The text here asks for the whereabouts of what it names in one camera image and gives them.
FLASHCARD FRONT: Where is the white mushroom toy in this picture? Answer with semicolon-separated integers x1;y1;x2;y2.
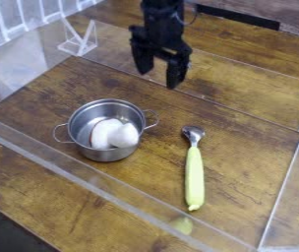
89;119;138;150

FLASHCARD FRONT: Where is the black bar on wall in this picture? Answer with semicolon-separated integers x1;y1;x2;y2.
195;3;280;31

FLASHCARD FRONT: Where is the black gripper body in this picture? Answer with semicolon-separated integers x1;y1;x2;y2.
126;0;193;67

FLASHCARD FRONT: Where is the small steel pot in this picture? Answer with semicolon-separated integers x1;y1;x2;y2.
52;98;159;162

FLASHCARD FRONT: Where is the clear acrylic enclosure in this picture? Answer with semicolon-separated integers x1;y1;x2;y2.
0;20;299;252

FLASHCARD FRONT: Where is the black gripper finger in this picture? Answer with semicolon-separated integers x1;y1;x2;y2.
130;41;154;75
167;58;188;90

